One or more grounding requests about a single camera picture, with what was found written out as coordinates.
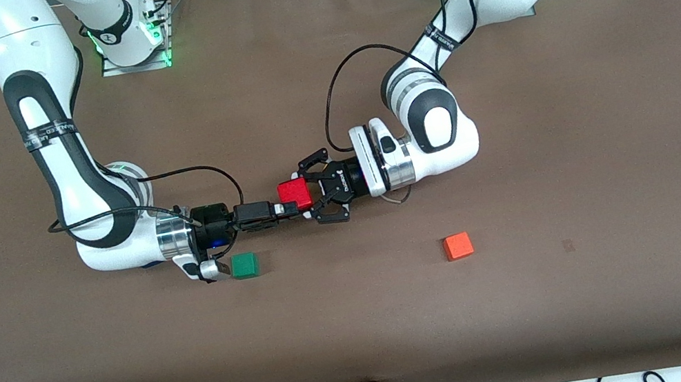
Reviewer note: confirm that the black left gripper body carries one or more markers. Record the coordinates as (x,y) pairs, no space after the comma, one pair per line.
(350,183)

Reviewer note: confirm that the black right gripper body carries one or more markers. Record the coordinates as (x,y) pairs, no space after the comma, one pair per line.
(212,223)

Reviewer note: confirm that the red cube block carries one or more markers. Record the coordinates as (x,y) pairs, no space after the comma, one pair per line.
(295,195)

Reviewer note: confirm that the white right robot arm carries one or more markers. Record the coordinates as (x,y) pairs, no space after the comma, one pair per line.
(37,62)

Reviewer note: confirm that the green cube block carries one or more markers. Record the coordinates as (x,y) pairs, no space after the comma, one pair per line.
(244,265)

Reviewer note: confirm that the orange cube block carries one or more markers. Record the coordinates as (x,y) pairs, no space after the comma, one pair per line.
(458,246)

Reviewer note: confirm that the brown paper table cover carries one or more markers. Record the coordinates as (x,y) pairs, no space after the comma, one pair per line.
(364,327)

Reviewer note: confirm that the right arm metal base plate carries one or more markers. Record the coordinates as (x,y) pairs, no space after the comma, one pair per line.
(113,71)

